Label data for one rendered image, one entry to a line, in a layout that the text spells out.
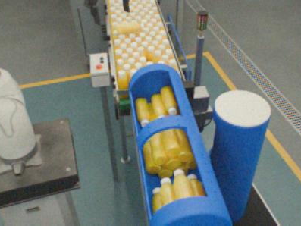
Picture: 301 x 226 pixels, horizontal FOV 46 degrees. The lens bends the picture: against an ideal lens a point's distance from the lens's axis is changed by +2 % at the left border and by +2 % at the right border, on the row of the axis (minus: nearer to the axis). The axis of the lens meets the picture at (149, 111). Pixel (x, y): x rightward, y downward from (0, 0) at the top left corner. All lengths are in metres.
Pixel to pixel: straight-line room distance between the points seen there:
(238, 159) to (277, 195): 0.96
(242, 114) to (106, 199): 1.34
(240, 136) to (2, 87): 1.12
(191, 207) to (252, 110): 0.81
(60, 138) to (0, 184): 0.31
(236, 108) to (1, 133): 1.10
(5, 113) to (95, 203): 1.46
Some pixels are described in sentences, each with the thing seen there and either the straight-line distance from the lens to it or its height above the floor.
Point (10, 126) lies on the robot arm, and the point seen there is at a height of 1.32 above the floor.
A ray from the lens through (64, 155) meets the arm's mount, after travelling 1.55.
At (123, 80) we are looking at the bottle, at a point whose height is 1.04.
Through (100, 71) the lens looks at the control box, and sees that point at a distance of 1.98.
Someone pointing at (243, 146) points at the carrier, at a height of 0.89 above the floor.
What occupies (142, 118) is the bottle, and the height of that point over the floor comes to 1.06.
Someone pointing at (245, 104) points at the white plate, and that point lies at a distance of 1.87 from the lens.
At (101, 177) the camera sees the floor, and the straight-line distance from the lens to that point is 2.84.
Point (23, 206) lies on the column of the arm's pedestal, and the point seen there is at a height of 0.92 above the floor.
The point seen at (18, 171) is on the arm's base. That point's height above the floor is 1.13.
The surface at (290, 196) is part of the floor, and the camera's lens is 2.86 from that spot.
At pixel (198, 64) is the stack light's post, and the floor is 0.90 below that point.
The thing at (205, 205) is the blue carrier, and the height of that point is 1.23.
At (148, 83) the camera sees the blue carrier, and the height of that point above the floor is 1.11.
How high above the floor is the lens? 2.22
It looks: 42 degrees down
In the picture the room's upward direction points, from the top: 2 degrees counter-clockwise
